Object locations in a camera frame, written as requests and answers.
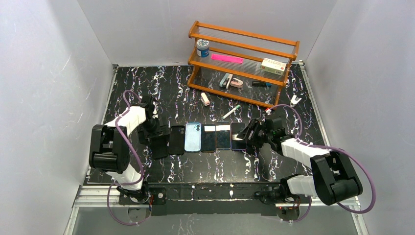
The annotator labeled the black blue marker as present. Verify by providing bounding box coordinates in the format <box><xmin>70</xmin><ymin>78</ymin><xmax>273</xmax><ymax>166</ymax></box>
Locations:
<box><xmin>252</xmin><ymin>81</ymin><xmax>272</xmax><ymax>88</ymax></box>

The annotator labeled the small pink stapler on table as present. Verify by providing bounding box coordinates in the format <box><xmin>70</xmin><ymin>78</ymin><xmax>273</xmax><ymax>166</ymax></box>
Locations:
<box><xmin>201</xmin><ymin>93</ymin><xmax>210</xmax><ymax>106</ymax></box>

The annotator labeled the light blue phone case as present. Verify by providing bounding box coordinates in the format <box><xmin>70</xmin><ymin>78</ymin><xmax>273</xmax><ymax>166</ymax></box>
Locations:
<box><xmin>184</xmin><ymin>122</ymin><xmax>201</xmax><ymax>152</ymax></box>

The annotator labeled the green white pen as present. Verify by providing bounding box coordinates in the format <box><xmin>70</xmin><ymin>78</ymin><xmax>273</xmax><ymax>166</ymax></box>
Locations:
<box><xmin>222</xmin><ymin>104</ymin><xmax>241</xmax><ymax>119</ymax></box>

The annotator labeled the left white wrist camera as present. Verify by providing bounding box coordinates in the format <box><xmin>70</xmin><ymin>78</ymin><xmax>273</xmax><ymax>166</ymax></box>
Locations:
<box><xmin>152</xmin><ymin>102</ymin><xmax>158</xmax><ymax>116</ymax></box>

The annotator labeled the orange wooden two-tier shelf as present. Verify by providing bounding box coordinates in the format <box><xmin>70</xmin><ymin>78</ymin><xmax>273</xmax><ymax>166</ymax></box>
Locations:
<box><xmin>187</xmin><ymin>21</ymin><xmax>300</xmax><ymax>108</ymax></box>

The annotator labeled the pink flat ruler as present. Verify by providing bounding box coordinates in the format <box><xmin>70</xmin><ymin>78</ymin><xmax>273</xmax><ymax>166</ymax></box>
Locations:
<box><xmin>211</xmin><ymin>54</ymin><xmax>243</xmax><ymax>64</ymax></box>

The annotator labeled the phone with black screen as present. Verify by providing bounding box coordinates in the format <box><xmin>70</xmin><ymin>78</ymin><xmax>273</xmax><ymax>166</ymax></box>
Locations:
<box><xmin>201</xmin><ymin>124</ymin><xmax>216</xmax><ymax>152</ymax></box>

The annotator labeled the black phone case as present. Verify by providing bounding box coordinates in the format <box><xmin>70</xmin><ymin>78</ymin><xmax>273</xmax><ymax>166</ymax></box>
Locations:
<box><xmin>150</xmin><ymin>136</ymin><xmax>169</xmax><ymax>160</ymax></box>
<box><xmin>168</xmin><ymin>125</ymin><xmax>185</xmax><ymax>155</ymax></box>

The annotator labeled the blue white round jar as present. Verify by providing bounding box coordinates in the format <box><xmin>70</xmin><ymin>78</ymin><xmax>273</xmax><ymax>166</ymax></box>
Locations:
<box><xmin>196</xmin><ymin>39</ymin><xmax>210</xmax><ymax>58</ymax></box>

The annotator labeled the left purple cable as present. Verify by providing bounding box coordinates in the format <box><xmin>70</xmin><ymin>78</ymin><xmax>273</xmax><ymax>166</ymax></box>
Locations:
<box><xmin>107</xmin><ymin>90</ymin><xmax>145</xmax><ymax>226</ymax></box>

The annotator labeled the white staple remover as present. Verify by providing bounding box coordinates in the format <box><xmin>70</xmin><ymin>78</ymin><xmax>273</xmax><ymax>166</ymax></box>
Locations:
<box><xmin>290</xmin><ymin>94</ymin><xmax>302</xmax><ymax>108</ymax></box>

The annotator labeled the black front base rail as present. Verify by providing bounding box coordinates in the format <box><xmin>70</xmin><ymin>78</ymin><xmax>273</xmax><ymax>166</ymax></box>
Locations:
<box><xmin>146</xmin><ymin>182</ymin><xmax>286</xmax><ymax>216</ymax></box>

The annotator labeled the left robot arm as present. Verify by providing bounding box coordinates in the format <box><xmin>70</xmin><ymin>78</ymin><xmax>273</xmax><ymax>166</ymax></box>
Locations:
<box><xmin>89</xmin><ymin>95</ymin><xmax>169</xmax><ymax>203</ymax></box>

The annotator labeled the teal white stapler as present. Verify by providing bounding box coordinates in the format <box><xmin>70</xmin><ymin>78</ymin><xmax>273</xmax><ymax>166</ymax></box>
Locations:
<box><xmin>219</xmin><ymin>73</ymin><xmax>233</xmax><ymax>89</ymax></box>

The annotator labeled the white red cardboard box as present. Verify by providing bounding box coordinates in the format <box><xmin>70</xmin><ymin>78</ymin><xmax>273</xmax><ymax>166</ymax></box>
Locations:
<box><xmin>260</xmin><ymin>58</ymin><xmax>286</xmax><ymax>75</ymax></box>

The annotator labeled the pink white stapler on shelf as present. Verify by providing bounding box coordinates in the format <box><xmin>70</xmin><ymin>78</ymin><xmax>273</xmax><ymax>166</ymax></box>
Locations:
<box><xmin>230</xmin><ymin>78</ymin><xmax>244</xmax><ymax>88</ymax></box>

